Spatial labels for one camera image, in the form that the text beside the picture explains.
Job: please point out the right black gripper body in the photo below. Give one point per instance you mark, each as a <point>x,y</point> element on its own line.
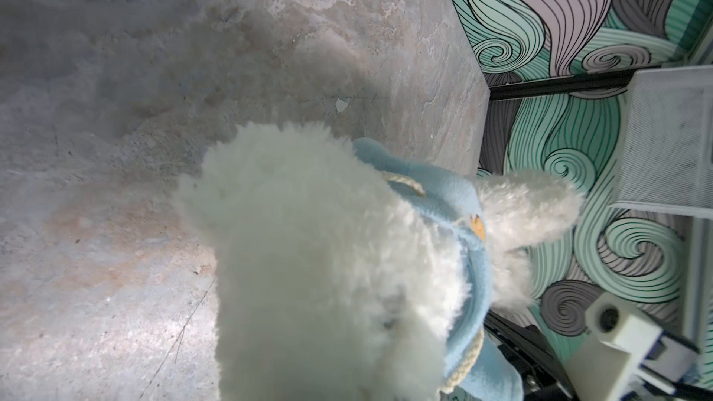
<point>527,349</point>

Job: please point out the white teddy bear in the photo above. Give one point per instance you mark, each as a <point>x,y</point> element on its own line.
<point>330,284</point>

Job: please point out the light blue teddy hoodie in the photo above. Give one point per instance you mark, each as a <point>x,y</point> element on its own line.
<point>475,368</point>

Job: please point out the aluminium rail right wall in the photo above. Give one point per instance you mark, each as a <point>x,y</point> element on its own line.
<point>697,295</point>

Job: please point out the clear acrylic wall holder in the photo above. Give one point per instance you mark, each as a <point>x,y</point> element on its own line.
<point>664,159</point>

